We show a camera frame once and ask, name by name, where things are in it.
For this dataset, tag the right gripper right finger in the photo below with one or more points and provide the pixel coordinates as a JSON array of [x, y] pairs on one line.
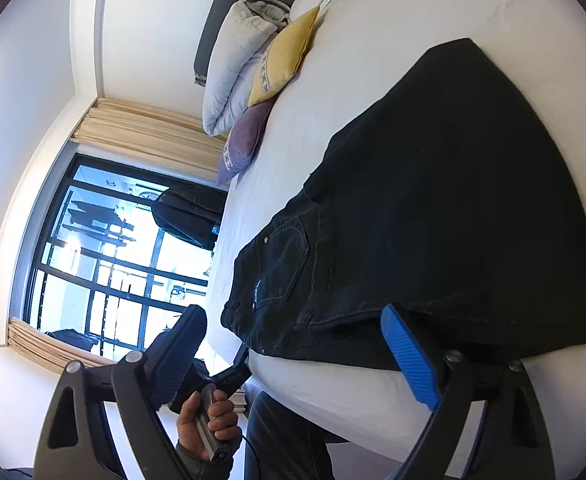
[[511, 441]]

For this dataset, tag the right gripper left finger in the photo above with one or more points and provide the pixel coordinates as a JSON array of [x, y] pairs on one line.
[[76, 441]]

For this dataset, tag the black denim pants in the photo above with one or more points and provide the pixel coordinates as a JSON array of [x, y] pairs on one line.
[[447, 198]]

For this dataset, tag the left hand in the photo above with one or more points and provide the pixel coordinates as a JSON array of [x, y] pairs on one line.
[[208, 426]]

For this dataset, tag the person's dark trouser legs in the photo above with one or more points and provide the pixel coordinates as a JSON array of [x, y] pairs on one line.
[[283, 445]]

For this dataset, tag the black bag near window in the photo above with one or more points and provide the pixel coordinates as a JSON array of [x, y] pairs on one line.
[[192, 213]]

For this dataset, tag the beige curtain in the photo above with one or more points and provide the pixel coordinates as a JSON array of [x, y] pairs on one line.
[[134, 135]]

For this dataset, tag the purple cushion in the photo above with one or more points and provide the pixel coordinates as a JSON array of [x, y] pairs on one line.
[[244, 140]]

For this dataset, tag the yellow cushion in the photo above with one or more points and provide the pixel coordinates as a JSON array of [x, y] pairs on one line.
[[281, 61]]

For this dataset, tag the white folded duvet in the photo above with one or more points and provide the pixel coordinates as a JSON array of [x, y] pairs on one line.
[[247, 30]]

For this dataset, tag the window with black frame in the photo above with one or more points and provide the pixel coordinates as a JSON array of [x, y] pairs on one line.
[[95, 269]]

